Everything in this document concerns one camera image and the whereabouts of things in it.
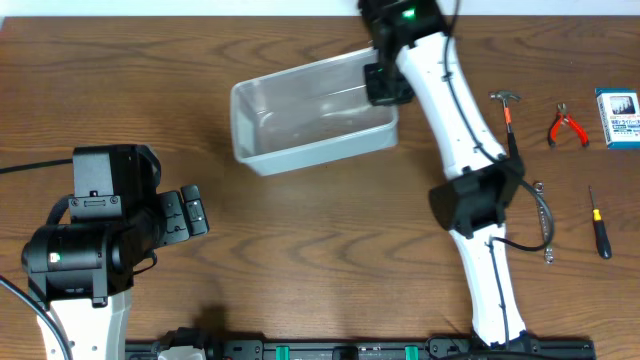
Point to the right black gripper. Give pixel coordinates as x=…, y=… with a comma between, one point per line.
x=382, y=84

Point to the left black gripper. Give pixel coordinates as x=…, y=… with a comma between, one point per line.
x=173, y=218

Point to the clear plastic storage container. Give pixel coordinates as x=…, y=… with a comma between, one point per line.
x=309, y=115

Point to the small hammer with black grip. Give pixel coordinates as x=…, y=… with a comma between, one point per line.
x=504, y=96

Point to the red handled pliers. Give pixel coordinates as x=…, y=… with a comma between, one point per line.
x=564, y=119

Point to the silver ratchet wrench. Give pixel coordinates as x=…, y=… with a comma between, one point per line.
x=548, y=251

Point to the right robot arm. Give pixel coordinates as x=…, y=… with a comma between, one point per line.
x=417, y=59

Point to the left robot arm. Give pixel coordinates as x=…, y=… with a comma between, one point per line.
x=82, y=262

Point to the blue and white box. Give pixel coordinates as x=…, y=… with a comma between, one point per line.
x=619, y=114

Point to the black yellow screwdriver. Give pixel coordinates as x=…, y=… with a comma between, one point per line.
x=603, y=245

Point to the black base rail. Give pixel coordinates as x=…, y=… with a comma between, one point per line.
x=190, y=343

